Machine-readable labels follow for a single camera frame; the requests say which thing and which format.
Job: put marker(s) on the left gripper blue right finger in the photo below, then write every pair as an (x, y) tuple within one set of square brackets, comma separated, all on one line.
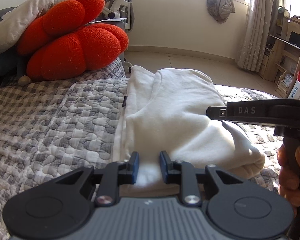
[(186, 176)]

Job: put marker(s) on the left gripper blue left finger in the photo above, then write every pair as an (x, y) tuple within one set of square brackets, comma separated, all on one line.
[(112, 177)]

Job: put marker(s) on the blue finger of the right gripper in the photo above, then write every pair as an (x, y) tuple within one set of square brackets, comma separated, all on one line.
[(214, 112)]

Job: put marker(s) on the cream Winnie the Pooh sweatshirt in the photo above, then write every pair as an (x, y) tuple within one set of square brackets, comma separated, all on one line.
[(166, 111)]

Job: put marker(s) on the person's right hand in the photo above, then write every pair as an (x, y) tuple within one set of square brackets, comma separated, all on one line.
[(288, 180)]

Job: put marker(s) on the wooden desk with shelves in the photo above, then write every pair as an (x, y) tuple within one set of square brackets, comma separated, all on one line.
[(281, 60)]

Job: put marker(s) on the black laptop on desk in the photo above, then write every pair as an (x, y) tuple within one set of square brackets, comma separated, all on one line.
[(294, 39)]

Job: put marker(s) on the grey quilted bed cover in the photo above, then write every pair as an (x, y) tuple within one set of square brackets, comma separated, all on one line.
[(50, 128)]

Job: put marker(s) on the beige curtain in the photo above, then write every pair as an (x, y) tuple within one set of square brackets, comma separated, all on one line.
[(261, 19)]

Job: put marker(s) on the red flower-shaped cushion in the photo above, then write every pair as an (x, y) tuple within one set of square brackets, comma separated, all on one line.
[(64, 42)]

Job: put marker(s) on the white office chair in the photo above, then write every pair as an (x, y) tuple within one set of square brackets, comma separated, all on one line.
[(119, 13)]

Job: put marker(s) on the white printed pillow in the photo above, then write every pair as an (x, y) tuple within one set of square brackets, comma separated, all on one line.
[(14, 22)]

